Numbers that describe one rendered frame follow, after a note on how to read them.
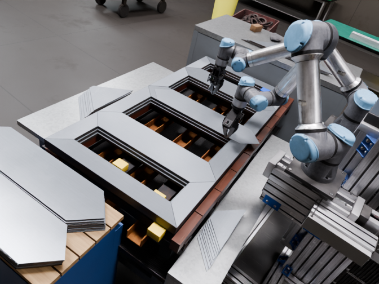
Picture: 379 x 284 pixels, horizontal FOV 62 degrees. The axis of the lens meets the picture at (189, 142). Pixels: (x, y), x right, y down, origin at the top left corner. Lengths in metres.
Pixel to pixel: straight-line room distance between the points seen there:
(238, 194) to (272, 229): 0.65
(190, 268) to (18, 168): 0.82
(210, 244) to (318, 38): 0.94
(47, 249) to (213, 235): 0.68
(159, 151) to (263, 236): 1.03
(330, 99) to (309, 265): 1.16
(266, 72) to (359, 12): 6.30
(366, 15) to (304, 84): 7.44
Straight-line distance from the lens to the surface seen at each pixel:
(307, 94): 1.27
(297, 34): 1.27
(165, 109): 1.90
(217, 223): 1.50
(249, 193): 1.75
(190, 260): 1.41
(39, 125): 1.84
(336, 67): 1.87
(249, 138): 1.81
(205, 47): 2.70
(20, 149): 1.55
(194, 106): 1.93
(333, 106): 2.50
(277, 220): 2.38
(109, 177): 1.38
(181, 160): 1.52
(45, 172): 1.43
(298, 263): 2.07
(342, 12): 8.76
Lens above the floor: 1.86
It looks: 38 degrees down
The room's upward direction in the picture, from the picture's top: 16 degrees clockwise
